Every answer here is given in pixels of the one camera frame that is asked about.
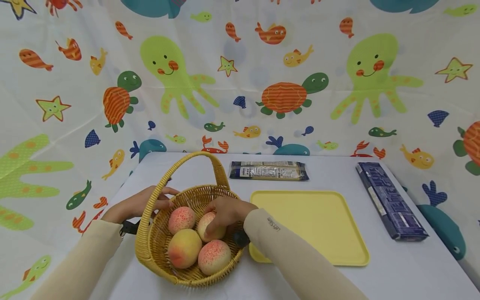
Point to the person's right fingers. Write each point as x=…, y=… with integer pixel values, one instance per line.
x=216, y=227

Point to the person's left forearm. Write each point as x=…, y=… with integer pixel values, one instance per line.
x=82, y=262

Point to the person's right hand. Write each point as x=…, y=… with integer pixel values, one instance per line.
x=234, y=210

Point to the yellow plastic tray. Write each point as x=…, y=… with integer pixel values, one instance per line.
x=318, y=225

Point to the yellow woven wicker basket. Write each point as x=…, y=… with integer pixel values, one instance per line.
x=157, y=243

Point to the pale pink speckled peach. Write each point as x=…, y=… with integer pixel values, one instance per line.
x=203, y=228

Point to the person's left hand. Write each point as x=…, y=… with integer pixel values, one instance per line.
x=131, y=206

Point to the long dark blue box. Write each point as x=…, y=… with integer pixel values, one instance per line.
x=390, y=200

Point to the person's right forearm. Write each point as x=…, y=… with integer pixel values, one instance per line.
x=288, y=254

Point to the person's left index finger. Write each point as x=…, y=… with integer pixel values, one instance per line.
x=168, y=191

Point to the small pink speckled peach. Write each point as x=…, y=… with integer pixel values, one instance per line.
x=181, y=220

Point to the large orange yellow peach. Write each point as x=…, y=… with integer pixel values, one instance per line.
x=184, y=248

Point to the person's left thumb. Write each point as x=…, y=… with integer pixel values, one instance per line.
x=165, y=204

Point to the dark blue noodle packet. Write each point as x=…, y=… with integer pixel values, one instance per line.
x=268, y=171

